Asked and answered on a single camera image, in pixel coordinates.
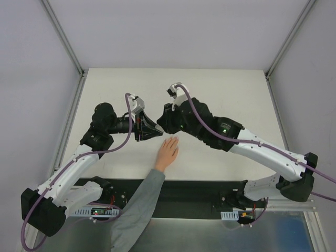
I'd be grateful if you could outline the grey sleeved forearm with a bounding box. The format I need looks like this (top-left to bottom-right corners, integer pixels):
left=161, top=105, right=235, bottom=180
left=111, top=169, right=165, bottom=251

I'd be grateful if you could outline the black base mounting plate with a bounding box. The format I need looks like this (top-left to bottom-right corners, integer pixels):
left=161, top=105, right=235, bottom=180
left=97, top=179, right=266, bottom=219

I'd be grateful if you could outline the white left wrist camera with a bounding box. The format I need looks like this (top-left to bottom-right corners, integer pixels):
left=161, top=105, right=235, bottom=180
left=128, top=94, right=145, bottom=115

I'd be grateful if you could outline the left aluminium frame post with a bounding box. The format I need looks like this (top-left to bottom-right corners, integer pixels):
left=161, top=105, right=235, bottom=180
left=39, top=0, right=89, bottom=78

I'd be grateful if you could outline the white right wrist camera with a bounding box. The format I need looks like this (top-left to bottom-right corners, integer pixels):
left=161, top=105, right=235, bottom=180
left=167, top=82, right=188, bottom=111

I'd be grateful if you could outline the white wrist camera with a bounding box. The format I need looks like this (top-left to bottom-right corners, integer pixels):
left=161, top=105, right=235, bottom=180
left=167, top=82, right=188, bottom=111
left=128, top=94, right=145, bottom=115

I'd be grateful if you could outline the aluminium rail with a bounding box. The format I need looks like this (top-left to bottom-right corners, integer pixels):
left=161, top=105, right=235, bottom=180
left=267, top=197, right=317, bottom=212

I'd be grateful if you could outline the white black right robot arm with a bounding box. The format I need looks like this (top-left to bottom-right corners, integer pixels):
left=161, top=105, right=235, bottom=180
left=156, top=98, right=318, bottom=209

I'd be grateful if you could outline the mannequin hand with nails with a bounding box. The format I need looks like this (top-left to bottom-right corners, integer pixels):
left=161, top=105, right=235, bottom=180
left=154, top=136, right=179, bottom=173

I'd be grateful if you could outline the white right cable duct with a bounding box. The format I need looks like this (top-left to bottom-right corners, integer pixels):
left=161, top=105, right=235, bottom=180
left=220, top=211, right=239, bottom=221

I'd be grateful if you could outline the aluminium frame post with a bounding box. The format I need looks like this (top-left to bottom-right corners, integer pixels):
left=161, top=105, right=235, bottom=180
left=264, top=0, right=318, bottom=79
left=39, top=0, right=89, bottom=78

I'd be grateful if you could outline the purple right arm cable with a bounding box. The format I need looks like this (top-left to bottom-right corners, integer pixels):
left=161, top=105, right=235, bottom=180
left=174, top=83, right=336, bottom=203

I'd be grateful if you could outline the right aluminium frame post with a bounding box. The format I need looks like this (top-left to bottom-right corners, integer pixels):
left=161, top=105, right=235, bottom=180
left=264, top=0, right=318, bottom=79

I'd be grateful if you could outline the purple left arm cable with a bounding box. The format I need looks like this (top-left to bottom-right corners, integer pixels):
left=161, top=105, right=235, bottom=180
left=20, top=92, right=137, bottom=250

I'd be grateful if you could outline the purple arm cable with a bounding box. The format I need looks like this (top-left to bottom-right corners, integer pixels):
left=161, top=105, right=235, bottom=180
left=174, top=83, right=336, bottom=203
left=20, top=92, right=137, bottom=250

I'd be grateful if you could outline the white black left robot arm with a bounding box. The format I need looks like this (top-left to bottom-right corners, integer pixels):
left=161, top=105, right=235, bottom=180
left=21, top=97, right=164, bottom=237

